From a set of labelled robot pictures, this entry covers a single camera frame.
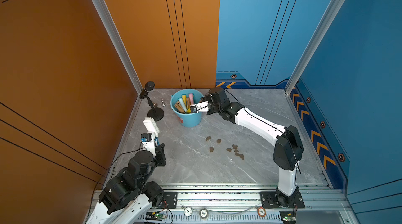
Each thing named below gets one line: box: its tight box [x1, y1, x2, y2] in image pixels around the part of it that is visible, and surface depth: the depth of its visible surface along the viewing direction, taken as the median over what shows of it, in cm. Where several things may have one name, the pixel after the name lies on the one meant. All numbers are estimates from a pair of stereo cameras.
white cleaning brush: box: [142, 116, 161, 136], surface depth 61 cm
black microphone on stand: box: [139, 80, 165, 122], surface depth 106 cm
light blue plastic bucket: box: [170, 88, 205, 128], surface depth 98 cm
